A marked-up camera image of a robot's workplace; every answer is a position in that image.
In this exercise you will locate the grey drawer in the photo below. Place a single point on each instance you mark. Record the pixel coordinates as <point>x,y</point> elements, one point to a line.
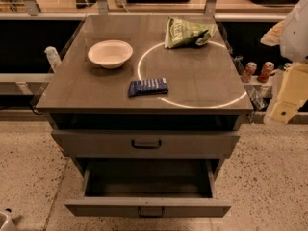
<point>149,188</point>
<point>146,144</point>

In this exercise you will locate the white bottle left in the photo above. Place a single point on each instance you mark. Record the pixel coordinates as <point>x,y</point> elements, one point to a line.
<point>53,57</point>

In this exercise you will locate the grey bottom drawer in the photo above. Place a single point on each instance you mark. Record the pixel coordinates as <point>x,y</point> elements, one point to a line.
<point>149,188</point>

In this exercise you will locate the blue snack packet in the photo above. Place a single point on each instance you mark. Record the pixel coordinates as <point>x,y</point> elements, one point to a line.
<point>147,87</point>

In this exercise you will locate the white robot base corner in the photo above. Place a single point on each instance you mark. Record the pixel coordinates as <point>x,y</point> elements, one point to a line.
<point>6,221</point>

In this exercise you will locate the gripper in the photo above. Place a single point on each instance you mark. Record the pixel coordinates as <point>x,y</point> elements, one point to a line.
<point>295,36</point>

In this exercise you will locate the red soda can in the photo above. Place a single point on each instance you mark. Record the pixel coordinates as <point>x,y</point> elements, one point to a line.
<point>249,70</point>

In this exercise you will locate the green chip bag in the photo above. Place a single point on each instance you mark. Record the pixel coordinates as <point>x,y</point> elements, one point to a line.
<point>183,33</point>

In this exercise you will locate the orange-red soda can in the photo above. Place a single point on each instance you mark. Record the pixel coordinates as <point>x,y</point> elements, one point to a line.
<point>267,69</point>

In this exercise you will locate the white bowl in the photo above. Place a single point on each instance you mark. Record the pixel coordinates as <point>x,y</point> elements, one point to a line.
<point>110,54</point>

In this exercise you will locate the grey drawer cabinet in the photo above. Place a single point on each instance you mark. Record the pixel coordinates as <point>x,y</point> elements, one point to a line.
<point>205,92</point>

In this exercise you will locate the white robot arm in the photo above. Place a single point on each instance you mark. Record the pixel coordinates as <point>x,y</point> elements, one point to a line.
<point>291,34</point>

